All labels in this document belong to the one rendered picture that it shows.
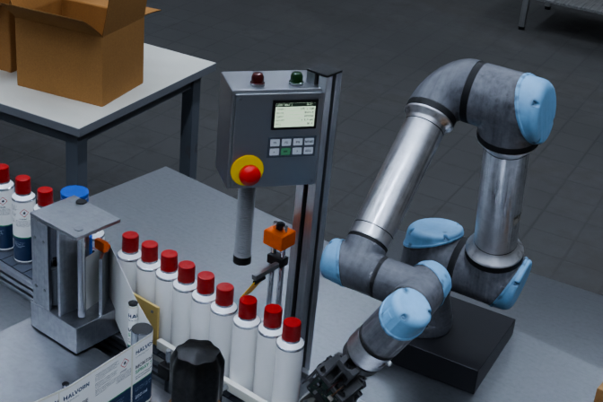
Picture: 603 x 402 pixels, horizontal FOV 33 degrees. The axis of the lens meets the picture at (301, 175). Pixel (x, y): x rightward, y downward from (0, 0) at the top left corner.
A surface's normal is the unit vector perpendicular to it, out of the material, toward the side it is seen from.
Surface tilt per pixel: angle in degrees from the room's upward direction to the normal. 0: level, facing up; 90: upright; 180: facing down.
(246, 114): 90
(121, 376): 90
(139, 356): 90
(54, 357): 0
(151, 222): 0
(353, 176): 0
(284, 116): 90
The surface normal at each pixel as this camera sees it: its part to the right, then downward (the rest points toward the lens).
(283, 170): 0.28, 0.44
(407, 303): 0.47, -0.61
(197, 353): 0.08, -0.90
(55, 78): -0.39, 0.37
